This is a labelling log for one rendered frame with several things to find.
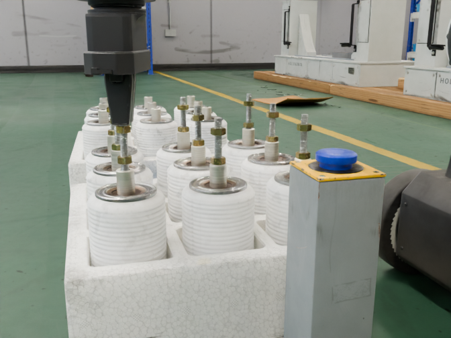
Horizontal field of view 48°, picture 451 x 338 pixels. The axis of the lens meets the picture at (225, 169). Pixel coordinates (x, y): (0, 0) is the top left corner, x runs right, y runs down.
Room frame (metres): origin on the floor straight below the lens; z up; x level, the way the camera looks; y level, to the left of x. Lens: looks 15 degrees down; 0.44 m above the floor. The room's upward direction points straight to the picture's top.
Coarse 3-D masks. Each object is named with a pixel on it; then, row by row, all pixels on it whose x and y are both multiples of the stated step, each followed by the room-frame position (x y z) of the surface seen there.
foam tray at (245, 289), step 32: (256, 224) 0.67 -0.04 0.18; (192, 256) 0.56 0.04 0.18; (224, 256) 0.56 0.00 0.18; (256, 256) 0.56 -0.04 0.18; (64, 288) 0.50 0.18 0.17; (96, 288) 0.51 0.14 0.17; (128, 288) 0.52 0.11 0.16; (160, 288) 0.53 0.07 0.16; (192, 288) 0.54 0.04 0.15; (224, 288) 0.55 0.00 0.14; (256, 288) 0.56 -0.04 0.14; (96, 320) 0.51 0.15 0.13; (128, 320) 0.52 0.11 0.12; (160, 320) 0.53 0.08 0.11; (192, 320) 0.54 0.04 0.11; (224, 320) 0.55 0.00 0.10; (256, 320) 0.56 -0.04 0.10
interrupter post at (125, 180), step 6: (120, 168) 0.60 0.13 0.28; (132, 168) 0.60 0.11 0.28; (120, 174) 0.58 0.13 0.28; (126, 174) 0.58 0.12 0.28; (132, 174) 0.59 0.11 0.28; (120, 180) 0.58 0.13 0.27; (126, 180) 0.58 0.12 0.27; (132, 180) 0.59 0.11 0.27; (120, 186) 0.58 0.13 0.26; (126, 186) 0.58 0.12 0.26; (132, 186) 0.59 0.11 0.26; (120, 192) 0.58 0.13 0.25; (126, 192) 0.58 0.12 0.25; (132, 192) 0.59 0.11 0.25
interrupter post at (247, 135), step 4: (244, 128) 0.89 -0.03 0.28; (252, 128) 0.89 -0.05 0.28; (244, 132) 0.88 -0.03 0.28; (248, 132) 0.87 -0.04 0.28; (252, 132) 0.88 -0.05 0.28; (244, 136) 0.88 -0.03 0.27; (248, 136) 0.87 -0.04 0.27; (252, 136) 0.88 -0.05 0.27; (244, 140) 0.88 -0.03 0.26; (248, 140) 0.87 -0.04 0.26; (252, 140) 0.88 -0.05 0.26; (244, 144) 0.88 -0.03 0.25; (248, 144) 0.87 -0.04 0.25; (252, 144) 0.88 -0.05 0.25
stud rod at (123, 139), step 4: (120, 136) 0.59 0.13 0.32; (124, 136) 0.59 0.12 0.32; (120, 140) 0.59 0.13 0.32; (124, 140) 0.59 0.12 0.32; (120, 144) 0.59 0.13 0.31; (124, 144) 0.59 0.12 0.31; (120, 148) 0.59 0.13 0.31; (124, 148) 0.59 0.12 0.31; (124, 152) 0.59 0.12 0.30; (124, 156) 0.59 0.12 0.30; (124, 164) 0.59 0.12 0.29; (128, 164) 0.59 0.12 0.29; (124, 168) 0.59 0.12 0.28; (128, 168) 0.59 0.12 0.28
